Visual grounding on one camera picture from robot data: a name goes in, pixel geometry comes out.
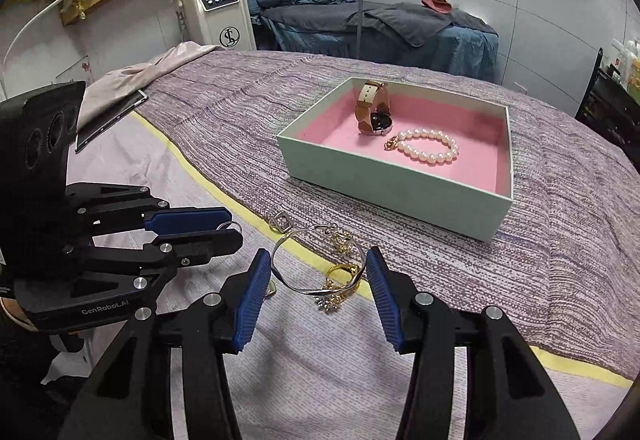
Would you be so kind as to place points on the white cloth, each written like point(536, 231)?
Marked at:
point(65, 367)

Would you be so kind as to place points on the silver bangle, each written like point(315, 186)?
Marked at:
point(295, 282)

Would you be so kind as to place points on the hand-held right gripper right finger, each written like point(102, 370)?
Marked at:
point(386, 307)

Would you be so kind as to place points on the purple woven blanket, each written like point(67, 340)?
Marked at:
point(475, 280)

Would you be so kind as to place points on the white arc floor lamp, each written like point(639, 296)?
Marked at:
point(60, 3)

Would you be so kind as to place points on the red cloth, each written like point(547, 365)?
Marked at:
point(436, 3)

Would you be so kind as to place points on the beige satin cloth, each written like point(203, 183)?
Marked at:
point(150, 70)

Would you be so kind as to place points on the grey metal pole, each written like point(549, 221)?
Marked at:
point(360, 28)

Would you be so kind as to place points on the gold dangling earrings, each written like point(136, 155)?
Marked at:
point(342, 242)

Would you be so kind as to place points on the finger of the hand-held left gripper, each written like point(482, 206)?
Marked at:
point(187, 221)
point(200, 247)

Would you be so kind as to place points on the blue massage bed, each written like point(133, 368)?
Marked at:
point(450, 53)

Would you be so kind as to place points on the crystal flower earring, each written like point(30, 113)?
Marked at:
point(327, 304)

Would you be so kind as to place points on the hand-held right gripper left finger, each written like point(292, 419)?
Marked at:
point(251, 305)

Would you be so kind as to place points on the white beauty machine with screen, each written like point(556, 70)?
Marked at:
point(225, 20)

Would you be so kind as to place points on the dark tablet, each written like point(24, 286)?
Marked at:
point(107, 123)

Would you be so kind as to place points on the pale box with pink lining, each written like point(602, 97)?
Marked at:
point(400, 190)

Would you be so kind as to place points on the bottles on side rack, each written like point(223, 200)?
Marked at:
point(629, 65)

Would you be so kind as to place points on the person's left hand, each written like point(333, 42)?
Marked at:
point(17, 315)

